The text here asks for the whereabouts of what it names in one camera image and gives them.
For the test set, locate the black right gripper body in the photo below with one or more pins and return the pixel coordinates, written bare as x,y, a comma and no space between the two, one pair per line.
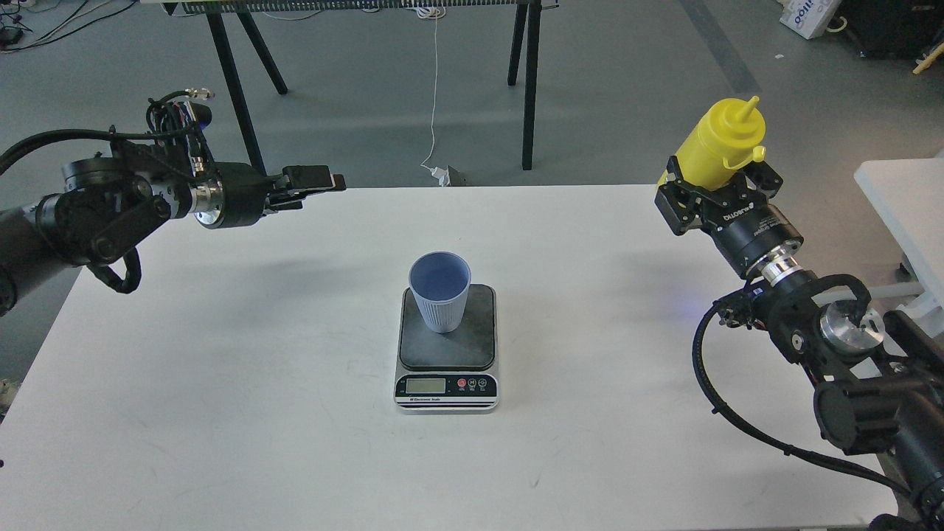
745,230

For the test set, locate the digital kitchen scale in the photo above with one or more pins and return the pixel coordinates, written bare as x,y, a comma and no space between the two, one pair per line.
449,373

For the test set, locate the white cardboard box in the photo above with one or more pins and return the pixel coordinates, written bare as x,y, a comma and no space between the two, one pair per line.
808,19

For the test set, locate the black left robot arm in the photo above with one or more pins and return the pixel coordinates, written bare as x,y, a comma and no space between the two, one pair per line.
111,203

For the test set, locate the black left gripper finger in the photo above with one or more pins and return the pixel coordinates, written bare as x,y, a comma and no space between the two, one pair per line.
299,181
275,204

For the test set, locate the yellow squeeze bottle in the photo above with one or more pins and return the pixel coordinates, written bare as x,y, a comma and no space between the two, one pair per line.
728,137

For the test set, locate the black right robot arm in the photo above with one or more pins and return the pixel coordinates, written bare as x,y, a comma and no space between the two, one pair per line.
876,377

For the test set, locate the white power adapter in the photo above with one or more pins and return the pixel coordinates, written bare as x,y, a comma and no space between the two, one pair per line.
442,175

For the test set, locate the blue ribbed plastic cup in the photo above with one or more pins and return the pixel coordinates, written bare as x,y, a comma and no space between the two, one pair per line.
440,282

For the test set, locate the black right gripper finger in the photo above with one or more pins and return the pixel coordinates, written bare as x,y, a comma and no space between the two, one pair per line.
679,201
762,178

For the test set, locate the white side table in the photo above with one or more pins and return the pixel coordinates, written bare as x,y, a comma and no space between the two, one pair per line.
908,196

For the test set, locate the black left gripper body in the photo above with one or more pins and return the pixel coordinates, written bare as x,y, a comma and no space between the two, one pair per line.
238,197

